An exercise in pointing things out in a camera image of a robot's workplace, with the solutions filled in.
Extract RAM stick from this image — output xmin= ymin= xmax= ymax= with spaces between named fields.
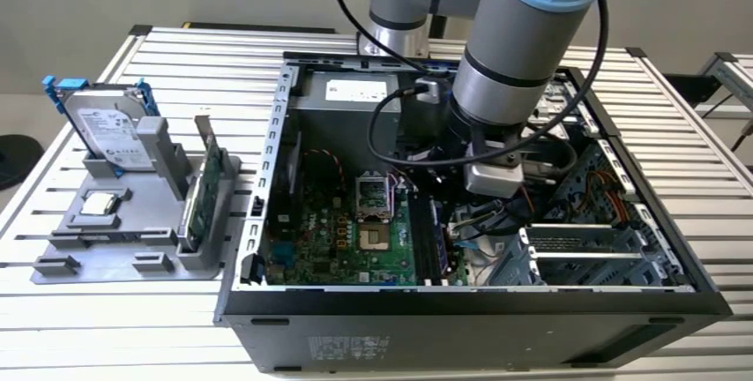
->
xmin=432 ymin=198 xmax=456 ymax=275
xmin=53 ymin=229 xmax=174 ymax=244

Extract RAM slot with white clips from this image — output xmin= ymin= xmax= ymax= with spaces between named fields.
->
xmin=414 ymin=193 xmax=434 ymax=286

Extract metal socket cover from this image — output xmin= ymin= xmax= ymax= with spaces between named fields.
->
xmin=354 ymin=169 xmax=394 ymax=220

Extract grey power supply unit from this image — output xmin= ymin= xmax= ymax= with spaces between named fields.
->
xmin=288 ymin=71 xmax=405 ymax=179

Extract CPU socket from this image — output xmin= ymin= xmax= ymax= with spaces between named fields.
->
xmin=357 ymin=220 xmax=394 ymax=253

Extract metal optical drive cage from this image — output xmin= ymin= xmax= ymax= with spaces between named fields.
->
xmin=527 ymin=68 xmax=601 ymax=144

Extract green motherboard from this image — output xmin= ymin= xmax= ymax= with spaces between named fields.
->
xmin=264 ymin=176 xmax=472 ymax=288

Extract metal disk bay cage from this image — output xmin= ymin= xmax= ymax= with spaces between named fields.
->
xmin=488 ymin=220 xmax=691 ymax=288

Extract black open PC case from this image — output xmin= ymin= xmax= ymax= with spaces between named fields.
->
xmin=213 ymin=50 xmax=735 ymax=374

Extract green graphics card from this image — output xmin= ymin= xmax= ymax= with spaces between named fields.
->
xmin=179 ymin=114 xmax=233 ymax=253

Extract grey parts rack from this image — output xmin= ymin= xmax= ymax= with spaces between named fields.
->
xmin=29 ymin=118 xmax=243 ymax=286

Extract aluminium slat side table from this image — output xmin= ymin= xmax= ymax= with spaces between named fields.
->
xmin=693 ymin=50 xmax=753 ymax=120

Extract hard disk in blue carrier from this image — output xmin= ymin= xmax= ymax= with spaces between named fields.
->
xmin=42 ymin=74 xmax=162 ymax=177

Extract silver CPU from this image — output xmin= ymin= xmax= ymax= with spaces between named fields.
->
xmin=79 ymin=193 xmax=123 ymax=215

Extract black round floor stand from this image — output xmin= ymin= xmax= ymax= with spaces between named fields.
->
xmin=0 ymin=133 xmax=45 ymax=191

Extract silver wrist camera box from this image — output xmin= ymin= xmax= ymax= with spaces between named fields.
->
xmin=462 ymin=161 xmax=527 ymax=199

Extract twisted coloured fan wire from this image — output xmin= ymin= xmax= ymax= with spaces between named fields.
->
xmin=302 ymin=147 xmax=349 ymax=191

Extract red orange yellow power wires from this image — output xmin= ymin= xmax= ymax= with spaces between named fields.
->
xmin=573 ymin=169 xmax=640 ymax=228

